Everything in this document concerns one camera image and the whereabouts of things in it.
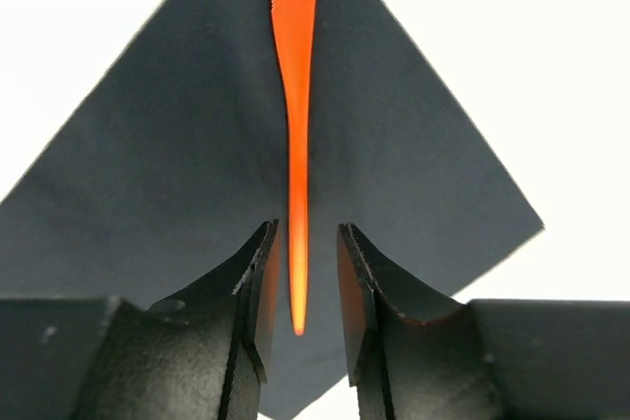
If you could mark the black paper napkin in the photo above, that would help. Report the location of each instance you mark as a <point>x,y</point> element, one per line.
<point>179,153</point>

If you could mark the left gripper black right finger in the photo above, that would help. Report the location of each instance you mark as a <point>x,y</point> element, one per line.
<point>411,351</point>

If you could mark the orange plastic knife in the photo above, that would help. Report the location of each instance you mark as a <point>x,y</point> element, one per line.
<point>293,27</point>

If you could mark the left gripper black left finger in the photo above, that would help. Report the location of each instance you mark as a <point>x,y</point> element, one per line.
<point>202,352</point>

